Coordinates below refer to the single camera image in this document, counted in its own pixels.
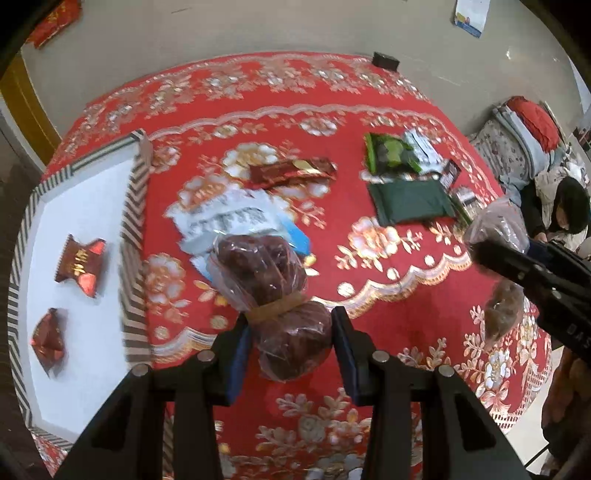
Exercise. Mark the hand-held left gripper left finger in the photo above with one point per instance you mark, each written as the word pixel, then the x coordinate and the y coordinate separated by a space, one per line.
pixel 240 353

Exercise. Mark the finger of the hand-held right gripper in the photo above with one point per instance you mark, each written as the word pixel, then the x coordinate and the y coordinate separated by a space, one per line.
pixel 503 261

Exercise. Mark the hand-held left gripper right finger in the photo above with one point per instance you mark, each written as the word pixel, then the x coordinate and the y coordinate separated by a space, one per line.
pixel 344 353

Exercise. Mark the clear bag of brown snacks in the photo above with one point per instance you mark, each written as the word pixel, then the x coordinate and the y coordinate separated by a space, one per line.
pixel 501 221

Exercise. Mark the brown bread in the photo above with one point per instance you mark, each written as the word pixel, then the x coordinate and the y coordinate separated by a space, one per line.
pixel 263 263

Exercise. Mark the black coffee stick packet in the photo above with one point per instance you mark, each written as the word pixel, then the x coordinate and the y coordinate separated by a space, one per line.
pixel 450 173

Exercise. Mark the striped rim white tray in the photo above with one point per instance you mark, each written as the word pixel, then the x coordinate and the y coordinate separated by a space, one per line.
pixel 83 207

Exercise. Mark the person's right forearm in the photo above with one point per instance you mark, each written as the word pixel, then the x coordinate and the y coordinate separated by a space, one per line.
pixel 570 397

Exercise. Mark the small silver packet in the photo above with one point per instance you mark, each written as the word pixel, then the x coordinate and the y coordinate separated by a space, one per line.
pixel 464 201

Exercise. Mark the dark green packet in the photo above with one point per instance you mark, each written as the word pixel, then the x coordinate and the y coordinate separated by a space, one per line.
pixel 411 201

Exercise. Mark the person in grey clothes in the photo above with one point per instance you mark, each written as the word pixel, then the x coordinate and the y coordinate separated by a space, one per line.
pixel 503 147

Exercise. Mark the white and blue snack packet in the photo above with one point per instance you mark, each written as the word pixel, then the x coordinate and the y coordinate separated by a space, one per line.
pixel 231 217

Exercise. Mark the small white packet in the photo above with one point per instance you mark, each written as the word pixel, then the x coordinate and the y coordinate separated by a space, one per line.
pixel 422 147

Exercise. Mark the red cushion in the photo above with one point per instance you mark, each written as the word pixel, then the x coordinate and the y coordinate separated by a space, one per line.
pixel 533 117

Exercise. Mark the light green snack packet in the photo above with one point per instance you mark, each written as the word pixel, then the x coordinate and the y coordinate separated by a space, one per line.
pixel 390 154

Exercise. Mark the bow-shaped red candy packet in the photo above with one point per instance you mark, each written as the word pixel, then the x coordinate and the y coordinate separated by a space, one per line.
pixel 81 265

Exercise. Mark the long red snack bar packet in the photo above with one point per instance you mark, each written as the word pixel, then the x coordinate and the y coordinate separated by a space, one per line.
pixel 286 171

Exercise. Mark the small red candy packet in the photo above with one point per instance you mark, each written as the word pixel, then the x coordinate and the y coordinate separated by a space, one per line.
pixel 46 337

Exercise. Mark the red floral tablecloth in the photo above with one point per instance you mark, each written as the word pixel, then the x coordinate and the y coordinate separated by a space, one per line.
pixel 277 124

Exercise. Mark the small black box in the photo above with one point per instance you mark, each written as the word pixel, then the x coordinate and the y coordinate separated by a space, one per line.
pixel 385 60

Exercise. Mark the white and blue paper leaflet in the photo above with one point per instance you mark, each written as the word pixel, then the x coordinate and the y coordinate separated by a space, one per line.
pixel 471 16

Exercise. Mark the yellow wooden frame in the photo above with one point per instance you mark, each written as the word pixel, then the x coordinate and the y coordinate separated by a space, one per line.
pixel 27 106

